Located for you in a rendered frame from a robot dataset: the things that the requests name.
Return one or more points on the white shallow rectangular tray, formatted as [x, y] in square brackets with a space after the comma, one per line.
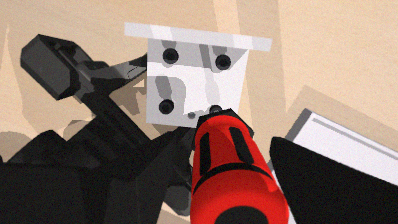
[331, 141]

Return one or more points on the grey metal bracket with holes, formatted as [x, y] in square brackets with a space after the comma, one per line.
[193, 83]

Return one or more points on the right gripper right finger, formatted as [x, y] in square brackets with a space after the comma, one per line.
[319, 190]

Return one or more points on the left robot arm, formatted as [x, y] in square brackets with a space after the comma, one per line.
[44, 147]

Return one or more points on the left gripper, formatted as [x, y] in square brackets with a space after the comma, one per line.
[44, 59]

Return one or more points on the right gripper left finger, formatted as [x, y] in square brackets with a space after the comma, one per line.
[127, 190]

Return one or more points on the red screwdriver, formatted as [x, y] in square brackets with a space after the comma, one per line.
[231, 182]

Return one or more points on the grey cylinder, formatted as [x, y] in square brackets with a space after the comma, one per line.
[191, 114]

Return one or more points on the black screw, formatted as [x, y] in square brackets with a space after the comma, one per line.
[166, 106]
[170, 56]
[214, 108]
[223, 62]

